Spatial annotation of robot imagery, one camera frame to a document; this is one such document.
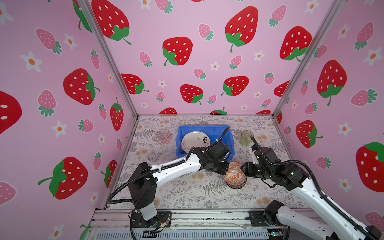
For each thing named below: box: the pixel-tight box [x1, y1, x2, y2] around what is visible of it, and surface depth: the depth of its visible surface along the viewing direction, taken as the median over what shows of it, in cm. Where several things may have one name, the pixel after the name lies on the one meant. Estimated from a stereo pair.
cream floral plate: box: [181, 131, 211, 154], surface depth 104 cm
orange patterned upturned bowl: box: [223, 161, 247, 186], surface depth 78 cm
